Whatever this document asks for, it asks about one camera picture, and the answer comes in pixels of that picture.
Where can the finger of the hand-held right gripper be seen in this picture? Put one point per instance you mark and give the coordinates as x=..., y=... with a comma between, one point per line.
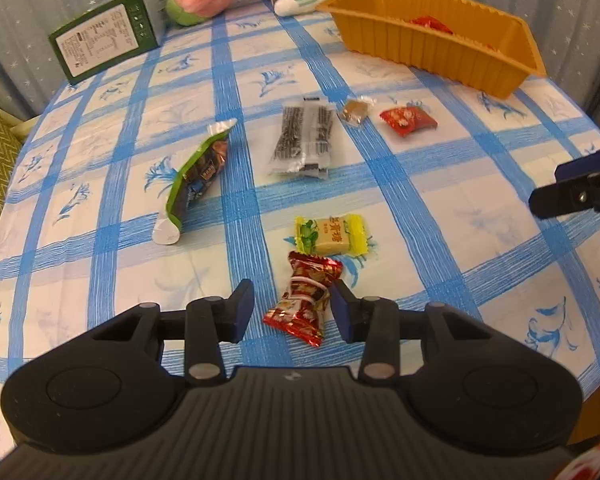
x=570, y=170
x=555, y=202

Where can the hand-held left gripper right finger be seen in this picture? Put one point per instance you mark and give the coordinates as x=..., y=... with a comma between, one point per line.
x=342, y=310

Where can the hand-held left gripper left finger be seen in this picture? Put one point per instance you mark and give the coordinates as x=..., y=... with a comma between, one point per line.
x=240, y=310

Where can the red twisted wrapper candy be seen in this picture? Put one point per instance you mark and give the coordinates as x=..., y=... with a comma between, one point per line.
x=302, y=300

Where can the yellow candy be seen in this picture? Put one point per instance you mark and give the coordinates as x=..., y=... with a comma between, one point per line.
x=330, y=235

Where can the green snack packet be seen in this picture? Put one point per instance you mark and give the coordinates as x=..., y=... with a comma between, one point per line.
x=200, y=170

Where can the orange plastic tray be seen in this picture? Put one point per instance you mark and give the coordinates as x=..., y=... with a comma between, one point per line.
x=430, y=55

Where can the small brown candy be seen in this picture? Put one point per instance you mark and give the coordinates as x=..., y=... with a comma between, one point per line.
x=355, y=111

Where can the large red snack packet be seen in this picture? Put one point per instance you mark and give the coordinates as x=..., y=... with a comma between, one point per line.
x=430, y=24

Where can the blue checked tablecloth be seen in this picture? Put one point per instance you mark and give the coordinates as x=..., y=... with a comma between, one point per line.
x=430, y=210

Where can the red patterned snack packet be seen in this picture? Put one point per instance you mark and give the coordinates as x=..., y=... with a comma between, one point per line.
x=407, y=119

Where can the black clear snack packet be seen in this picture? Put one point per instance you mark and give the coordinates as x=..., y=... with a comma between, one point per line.
x=300, y=135

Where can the red white patterned cloth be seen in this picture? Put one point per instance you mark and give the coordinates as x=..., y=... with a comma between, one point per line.
x=595, y=465

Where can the green cardboard box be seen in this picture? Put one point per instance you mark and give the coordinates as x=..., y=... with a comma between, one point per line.
x=105, y=40

